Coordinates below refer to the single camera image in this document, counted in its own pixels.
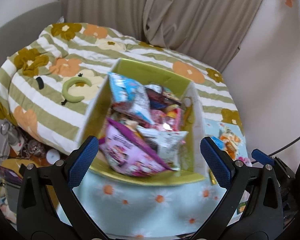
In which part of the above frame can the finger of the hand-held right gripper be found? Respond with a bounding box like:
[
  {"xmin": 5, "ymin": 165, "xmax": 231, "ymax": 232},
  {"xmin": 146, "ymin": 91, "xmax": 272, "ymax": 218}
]
[{"xmin": 251, "ymin": 149, "xmax": 295, "ymax": 180}]

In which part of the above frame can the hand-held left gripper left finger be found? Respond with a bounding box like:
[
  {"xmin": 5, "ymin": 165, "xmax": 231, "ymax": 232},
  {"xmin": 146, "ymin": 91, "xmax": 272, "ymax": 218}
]
[{"xmin": 16, "ymin": 135, "xmax": 108, "ymax": 240}]

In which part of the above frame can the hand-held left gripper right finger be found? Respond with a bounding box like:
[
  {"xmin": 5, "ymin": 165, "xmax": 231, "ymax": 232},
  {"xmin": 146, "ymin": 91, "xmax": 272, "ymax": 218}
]
[{"xmin": 190, "ymin": 136, "xmax": 284, "ymax": 240}]

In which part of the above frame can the pale pink snack packet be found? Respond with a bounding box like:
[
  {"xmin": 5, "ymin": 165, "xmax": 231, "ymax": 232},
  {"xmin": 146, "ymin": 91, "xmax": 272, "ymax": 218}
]
[{"xmin": 234, "ymin": 155, "xmax": 253, "ymax": 167}]

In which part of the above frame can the orange bread packet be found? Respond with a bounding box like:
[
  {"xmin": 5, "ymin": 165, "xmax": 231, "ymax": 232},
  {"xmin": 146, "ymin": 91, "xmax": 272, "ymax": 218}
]
[{"xmin": 212, "ymin": 127, "xmax": 242, "ymax": 159}]

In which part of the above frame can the purple snack packet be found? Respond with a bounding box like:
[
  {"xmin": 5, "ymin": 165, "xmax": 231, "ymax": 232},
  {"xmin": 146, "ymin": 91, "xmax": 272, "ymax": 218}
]
[{"xmin": 99, "ymin": 118, "xmax": 179, "ymax": 178}]

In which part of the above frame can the dark green snack packet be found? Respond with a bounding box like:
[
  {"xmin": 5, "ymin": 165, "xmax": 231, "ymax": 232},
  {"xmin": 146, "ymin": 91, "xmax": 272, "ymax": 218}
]
[{"xmin": 237, "ymin": 200, "xmax": 249, "ymax": 215}]

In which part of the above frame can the red pink snack packet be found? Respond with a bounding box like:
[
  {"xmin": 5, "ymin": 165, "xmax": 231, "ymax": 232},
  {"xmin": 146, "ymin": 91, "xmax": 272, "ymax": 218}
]
[{"xmin": 150, "ymin": 106, "xmax": 184, "ymax": 132}]

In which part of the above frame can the blue snack packet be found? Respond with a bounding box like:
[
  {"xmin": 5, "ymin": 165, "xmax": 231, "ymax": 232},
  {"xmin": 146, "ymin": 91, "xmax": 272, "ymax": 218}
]
[{"xmin": 108, "ymin": 72, "xmax": 155, "ymax": 125}]

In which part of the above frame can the dark brown snack packet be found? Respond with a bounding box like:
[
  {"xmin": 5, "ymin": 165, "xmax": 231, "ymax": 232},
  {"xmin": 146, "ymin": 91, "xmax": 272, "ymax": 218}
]
[{"xmin": 144, "ymin": 84, "xmax": 183, "ymax": 108}]

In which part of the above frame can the green cardboard box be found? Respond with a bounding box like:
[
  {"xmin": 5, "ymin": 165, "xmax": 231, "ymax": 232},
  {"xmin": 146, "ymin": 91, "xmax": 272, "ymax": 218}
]
[{"xmin": 75, "ymin": 58, "xmax": 207, "ymax": 188}]

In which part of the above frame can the white round container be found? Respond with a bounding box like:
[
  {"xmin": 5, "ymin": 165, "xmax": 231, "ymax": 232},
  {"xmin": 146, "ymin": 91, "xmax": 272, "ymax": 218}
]
[{"xmin": 46, "ymin": 149, "xmax": 60, "ymax": 165}]

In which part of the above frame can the floral striped blanket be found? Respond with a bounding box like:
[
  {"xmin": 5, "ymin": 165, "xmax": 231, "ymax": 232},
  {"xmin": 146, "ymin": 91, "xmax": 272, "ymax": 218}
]
[{"xmin": 0, "ymin": 22, "xmax": 244, "ymax": 155}]

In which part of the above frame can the green padded headband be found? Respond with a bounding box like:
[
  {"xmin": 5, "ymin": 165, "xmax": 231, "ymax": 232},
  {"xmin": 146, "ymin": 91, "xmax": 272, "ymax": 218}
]
[{"xmin": 61, "ymin": 77, "xmax": 92, "ymax": 104}]

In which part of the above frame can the blue floral tablecloth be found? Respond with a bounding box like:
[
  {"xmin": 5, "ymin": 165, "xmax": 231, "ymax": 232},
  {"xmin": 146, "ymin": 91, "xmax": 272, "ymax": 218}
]
[{"xmin": 55, "ymin": 119, "xmax": 253, "ymax": 240}]

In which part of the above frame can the grey metal gadget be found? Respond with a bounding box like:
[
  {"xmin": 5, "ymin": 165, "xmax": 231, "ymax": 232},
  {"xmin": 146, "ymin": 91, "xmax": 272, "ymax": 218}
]
[{"xmin": 0, "ymin": 121, "xmax": 25, "ymax": 153}]

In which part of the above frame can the beige curtain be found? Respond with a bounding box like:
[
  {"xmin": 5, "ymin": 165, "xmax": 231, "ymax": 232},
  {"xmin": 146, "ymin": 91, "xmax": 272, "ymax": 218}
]
[{"xmin": 59, "ymin": 0, "xmax": 269, "ymax": 73}]

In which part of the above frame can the grey headboard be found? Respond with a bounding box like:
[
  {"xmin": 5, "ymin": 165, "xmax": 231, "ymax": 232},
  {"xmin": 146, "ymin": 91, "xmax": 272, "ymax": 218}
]
[{"xmin": 0, "ymin": 1, "xmax": 63, "ymax": 90}]

